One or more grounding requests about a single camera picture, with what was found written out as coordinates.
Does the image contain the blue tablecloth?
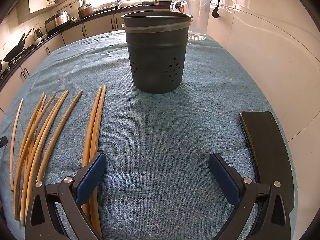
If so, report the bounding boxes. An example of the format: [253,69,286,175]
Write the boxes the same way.
[0,30,298,240]

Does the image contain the black wok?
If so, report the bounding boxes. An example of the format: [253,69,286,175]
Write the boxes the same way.
[3,29,33,63]

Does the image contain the beige kitchen base cabinets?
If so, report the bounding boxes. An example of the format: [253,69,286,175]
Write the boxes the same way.
[0,12,125,115]

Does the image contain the glass pitcher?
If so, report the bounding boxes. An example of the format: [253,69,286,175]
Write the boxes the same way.
[171,0,211,41]

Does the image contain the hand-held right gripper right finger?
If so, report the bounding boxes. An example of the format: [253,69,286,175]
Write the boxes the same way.
[208,152,292,240]

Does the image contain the group of wooden chopsticks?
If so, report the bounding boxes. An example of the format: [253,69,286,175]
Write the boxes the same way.
[10,84,107,238]

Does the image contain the brown cooking pot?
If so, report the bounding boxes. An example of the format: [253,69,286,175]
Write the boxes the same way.
[77,4,94,19]

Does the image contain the dark grey utensil holder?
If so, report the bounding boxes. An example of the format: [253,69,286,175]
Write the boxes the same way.
[121,10,193,94]

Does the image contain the silver rice cooker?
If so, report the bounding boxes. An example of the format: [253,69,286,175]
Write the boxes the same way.
[44,10,71,33]

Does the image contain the black smartphone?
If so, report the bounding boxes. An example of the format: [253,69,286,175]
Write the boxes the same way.
[239,111,295,214]

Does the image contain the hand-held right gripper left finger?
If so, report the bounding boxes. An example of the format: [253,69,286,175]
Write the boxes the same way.
[24,152,108,240]

